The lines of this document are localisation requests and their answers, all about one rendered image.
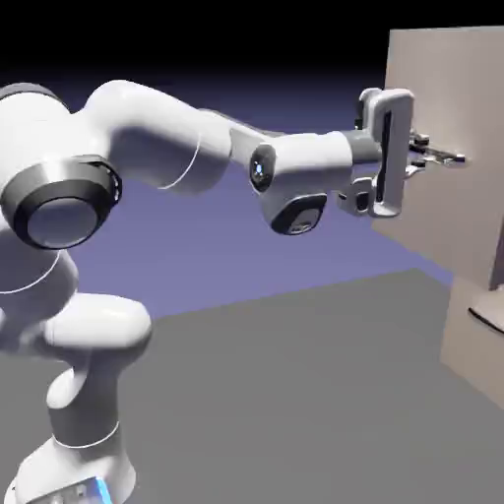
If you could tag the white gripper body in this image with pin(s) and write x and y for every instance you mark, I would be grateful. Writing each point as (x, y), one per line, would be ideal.
(395, 130)

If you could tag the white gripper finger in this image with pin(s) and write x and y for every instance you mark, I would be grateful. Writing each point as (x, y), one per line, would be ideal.
(418, 139)
(415, 166)

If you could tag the beige drawer front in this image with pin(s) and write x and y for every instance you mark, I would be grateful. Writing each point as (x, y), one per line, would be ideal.
(468, 354)
(453, 98)

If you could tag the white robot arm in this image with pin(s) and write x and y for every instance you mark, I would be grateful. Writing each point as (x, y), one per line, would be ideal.
(165, 138)

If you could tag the beige cabinet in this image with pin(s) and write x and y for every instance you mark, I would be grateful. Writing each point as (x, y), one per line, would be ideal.
(497, 271)

